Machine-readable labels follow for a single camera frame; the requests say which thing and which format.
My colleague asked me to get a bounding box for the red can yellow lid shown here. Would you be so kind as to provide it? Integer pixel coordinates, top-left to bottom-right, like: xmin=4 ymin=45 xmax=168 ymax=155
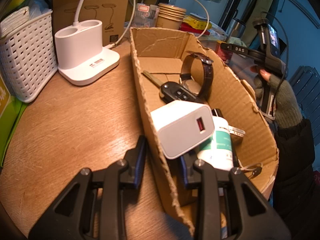
xmin=215 ymin=40 xmax=233 ymax=64

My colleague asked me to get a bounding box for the white pill bottle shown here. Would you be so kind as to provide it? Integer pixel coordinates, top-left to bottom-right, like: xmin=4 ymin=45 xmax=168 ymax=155
xmin=197 ymin=116 xmax=234 ymax=171

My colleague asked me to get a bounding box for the brown leather wristwatch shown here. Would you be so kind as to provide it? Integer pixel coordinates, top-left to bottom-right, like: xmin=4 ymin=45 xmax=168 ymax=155
xmin=179 ymin=51 xmax=214 ymax=98

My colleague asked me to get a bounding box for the torn cardboard box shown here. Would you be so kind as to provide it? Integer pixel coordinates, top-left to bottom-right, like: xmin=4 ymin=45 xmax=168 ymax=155
xmin=130 ymin=28 xmax=278 ymax=236

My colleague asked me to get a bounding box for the black car key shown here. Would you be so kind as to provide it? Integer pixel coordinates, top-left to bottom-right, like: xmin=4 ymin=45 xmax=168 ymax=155
xmin=142 ymin=70 xmax=203 ymax=103

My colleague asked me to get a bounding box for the white usb charger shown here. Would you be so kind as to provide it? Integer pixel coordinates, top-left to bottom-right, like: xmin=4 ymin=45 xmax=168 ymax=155
xmin=151 ymin=100 xmax=215 ymax=159

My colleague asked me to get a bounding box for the gloved right hand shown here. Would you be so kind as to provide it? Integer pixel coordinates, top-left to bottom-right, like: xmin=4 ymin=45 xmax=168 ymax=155
xmin=251 ymin=67 xmax=303 ymax=129

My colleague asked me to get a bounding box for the crumpled tissue pack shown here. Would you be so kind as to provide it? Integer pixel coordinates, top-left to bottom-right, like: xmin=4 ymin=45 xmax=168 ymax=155
xmin=226 ymin=36 xmax=246 ymax=47

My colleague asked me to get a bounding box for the steel thermos flask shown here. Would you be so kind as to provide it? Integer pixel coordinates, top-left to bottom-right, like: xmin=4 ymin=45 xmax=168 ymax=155
xmin=226 ymin=18 xmax=246 ymax=38

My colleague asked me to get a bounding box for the white papers pile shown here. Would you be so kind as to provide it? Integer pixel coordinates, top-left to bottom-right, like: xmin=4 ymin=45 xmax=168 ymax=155
xmin=208 ymin=24 xmax=227 ymax=41

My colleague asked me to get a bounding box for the yellow patterned box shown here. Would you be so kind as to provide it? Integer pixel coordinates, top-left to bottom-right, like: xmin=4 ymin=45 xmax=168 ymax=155
xmin=183 ymin=15 xmax=207 ymax=30

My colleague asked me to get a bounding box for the stack of paper cups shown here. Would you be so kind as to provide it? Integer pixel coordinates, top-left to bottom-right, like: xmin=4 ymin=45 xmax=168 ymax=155
xmin=156 ymin=3 xmax=186 ymax=30

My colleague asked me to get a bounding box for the green tissue package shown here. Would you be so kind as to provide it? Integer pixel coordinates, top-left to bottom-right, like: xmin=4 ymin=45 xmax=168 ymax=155
xmin=0 ymin=76 xmax=27 ymax=168

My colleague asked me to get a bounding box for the clear plastic container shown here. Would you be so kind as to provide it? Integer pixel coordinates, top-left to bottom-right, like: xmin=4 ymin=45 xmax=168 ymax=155
xmin=131 ymin=3 xmax=159 ymax=28

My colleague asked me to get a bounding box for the white desk lamp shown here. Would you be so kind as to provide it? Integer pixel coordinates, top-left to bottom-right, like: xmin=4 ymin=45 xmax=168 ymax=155
xmin=55 ymin=0 xmax=120 ymax=86

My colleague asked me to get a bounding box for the white woven plastic basket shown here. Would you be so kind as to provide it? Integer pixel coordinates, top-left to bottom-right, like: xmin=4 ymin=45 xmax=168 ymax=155
xmin=1 ymin=10 xmax=57 ymax=103

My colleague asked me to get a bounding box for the brown lamp packaging box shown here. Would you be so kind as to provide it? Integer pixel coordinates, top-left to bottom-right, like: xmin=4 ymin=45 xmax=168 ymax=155
xmin=53 ymin=0 xmax=128 ymax=46

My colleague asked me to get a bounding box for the white charging cable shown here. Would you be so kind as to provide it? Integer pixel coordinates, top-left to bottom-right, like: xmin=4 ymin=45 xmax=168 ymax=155
xmin=105 ymin=0 xmax=210 ymax=49

